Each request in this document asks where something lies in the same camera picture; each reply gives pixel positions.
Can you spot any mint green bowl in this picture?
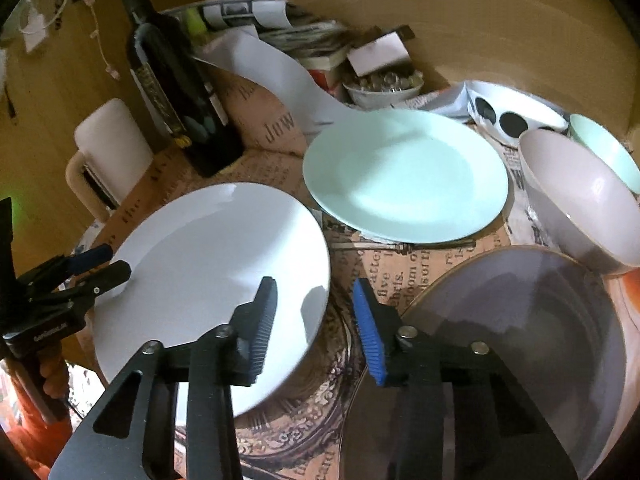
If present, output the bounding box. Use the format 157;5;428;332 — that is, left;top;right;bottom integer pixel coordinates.
569;113;640;196

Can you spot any white string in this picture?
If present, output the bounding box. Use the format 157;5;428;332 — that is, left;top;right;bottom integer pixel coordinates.
75;0;121;81

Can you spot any newspaper print table mat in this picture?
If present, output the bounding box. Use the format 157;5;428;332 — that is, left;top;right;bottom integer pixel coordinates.
75;67;640;480

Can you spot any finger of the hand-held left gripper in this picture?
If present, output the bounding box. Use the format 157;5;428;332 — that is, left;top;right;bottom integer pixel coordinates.
20;244;115;286
30;260;132;311

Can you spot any mint green plate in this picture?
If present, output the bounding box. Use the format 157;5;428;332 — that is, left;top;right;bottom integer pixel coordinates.
302;108;510;244

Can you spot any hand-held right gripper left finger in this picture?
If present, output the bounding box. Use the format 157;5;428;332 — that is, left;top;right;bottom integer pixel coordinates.
48;276;279;480

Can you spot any white black-dotted bowl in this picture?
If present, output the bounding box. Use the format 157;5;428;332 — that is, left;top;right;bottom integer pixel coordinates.
465;80;570;148

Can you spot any red and white box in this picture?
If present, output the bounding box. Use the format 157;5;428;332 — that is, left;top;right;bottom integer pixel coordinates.
305;55;351;92

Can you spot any large white bowl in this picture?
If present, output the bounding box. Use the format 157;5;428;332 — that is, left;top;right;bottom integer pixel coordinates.
92;182;332;418

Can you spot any curled white paper sheet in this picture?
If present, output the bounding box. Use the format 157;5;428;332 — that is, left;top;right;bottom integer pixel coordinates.
192;27;346;136

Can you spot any dark wine bottle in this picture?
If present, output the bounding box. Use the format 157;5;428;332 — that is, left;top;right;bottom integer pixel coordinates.
116;0;246;178

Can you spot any person's left hand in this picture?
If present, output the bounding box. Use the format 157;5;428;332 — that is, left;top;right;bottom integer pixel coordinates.
41;342;68;401

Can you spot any stack of newspapers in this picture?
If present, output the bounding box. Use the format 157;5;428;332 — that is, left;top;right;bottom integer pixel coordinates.
162;0;351;68

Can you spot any orange clothing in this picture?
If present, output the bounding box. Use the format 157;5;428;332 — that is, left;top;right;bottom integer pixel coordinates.
0;360;73;461

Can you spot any pale pink plate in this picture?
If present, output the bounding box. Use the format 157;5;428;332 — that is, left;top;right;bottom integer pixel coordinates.
340;245;628;480

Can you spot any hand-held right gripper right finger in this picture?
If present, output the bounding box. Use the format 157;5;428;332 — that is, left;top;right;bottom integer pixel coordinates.
352;277;576;480

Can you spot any cream mug with handle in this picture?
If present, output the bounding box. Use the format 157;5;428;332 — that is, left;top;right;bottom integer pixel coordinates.
65;98;155;223

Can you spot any folded white paper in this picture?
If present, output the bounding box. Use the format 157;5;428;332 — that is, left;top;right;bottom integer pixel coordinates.
425;85;476;121

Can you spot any small white filled bowl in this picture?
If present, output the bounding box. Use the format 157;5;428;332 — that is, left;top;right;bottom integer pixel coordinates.
342;70;425;110

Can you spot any white card box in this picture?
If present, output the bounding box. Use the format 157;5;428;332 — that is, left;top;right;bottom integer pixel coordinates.
347;30;416;76

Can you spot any cartoon print white mat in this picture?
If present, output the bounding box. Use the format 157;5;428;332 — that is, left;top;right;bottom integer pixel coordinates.
70;220;108;261

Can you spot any pale pink bowl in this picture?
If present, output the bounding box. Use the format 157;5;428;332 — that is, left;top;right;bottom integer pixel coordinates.
517;129;640;277

